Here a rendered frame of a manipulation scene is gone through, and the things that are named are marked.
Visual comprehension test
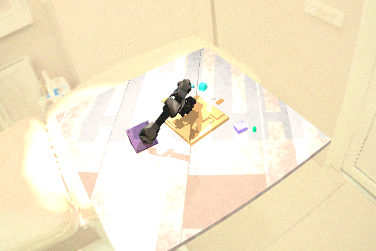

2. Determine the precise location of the cyan cube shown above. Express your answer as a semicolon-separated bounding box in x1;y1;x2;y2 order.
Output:
199;82;207;91

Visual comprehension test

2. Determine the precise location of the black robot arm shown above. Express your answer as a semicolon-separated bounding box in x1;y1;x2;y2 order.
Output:
139;79;194;144

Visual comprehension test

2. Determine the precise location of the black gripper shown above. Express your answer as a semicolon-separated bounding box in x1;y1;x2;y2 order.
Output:
171;96;196;118

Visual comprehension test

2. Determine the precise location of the small orange flat bar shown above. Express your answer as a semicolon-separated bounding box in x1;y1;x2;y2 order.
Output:
216;98;224;105

